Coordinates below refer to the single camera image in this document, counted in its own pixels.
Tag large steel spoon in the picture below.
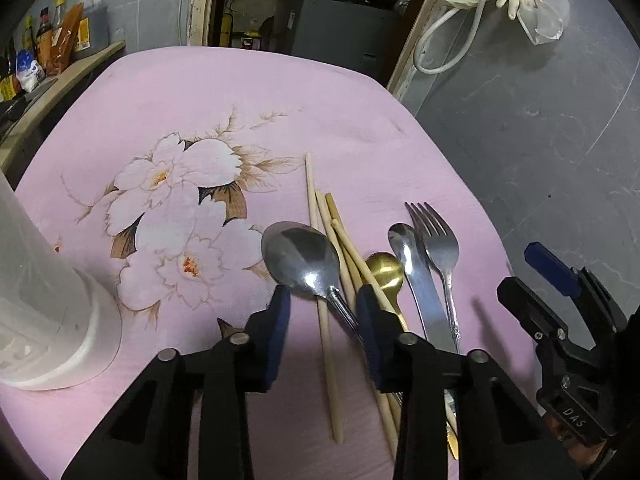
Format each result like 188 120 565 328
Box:
261 221 368 348

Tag person's right hand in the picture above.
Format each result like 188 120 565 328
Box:
545 405 616 471

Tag row of dark sauce bottles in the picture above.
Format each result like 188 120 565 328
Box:
0 0 66 103

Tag beige kitchen countertop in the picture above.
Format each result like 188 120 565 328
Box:
0 40 126 171

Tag white plastic utensil container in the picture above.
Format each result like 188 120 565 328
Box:
0 172 123 391

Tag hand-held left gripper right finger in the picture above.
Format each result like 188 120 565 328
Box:
355 284 586 480

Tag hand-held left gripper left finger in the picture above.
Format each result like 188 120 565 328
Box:
60 285 292 480

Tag light wooden chopstick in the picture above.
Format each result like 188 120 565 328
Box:
331 220 411 333
325 192 401 456
314 189 357 321
306 153 345 443

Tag dark grey cabinet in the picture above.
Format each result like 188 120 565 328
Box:
275 0 401 86

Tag white and blue bag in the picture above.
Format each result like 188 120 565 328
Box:
15 50 47 92

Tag steel fork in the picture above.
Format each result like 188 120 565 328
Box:
405 202 462 353

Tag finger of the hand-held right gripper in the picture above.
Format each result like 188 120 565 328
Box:
524 241 631 346
496 276 621 448

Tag orange oil jug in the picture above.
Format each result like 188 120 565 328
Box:
37 2 86 77

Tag clear plastic bag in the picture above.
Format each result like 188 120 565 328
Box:
517 0 572 46

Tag white hose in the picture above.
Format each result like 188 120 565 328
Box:
412 0 501 75

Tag pale wooden door frame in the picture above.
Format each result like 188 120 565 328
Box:
187 0 461 106

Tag dark jug with white cap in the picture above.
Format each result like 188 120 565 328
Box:
75 0 110 52

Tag gold spoon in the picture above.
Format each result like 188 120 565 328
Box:
365 252 461 461

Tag steel table knife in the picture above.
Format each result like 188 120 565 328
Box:
388 223 460 353

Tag pink floral cloth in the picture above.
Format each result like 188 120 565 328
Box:
0 46 543 480

